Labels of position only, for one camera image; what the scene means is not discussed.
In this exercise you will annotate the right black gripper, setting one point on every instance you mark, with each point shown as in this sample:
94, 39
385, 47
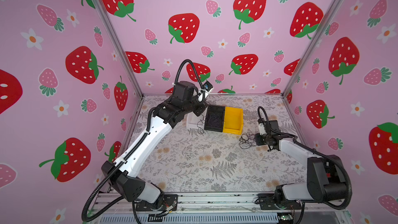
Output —
259, 139

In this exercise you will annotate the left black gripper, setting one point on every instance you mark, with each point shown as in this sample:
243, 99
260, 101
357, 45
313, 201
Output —
200, 108

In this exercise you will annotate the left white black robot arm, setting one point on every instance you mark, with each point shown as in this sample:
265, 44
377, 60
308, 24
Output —
122, 174

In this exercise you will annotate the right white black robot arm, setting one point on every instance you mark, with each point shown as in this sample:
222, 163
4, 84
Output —
327, 181

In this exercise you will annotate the white plastic bin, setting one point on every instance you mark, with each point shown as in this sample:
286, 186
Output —
193, 121

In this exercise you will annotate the black plastic bin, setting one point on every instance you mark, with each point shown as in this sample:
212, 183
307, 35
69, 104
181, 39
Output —
214, 120

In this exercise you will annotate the yellow plastic bin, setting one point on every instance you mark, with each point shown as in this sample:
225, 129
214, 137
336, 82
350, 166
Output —
233, 120

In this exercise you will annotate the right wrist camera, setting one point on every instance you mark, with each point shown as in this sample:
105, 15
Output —
261, 127

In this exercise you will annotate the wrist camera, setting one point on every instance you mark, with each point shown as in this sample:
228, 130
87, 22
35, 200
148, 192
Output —
208, 87
261, 127

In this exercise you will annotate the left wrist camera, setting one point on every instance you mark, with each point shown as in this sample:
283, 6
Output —
208, 87

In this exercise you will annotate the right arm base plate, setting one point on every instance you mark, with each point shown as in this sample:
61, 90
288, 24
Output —
273, 202

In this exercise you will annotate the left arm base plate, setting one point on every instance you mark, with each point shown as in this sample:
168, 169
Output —
167, 202

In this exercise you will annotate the aluminium rail frame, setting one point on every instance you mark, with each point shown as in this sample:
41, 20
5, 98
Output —
221, 208

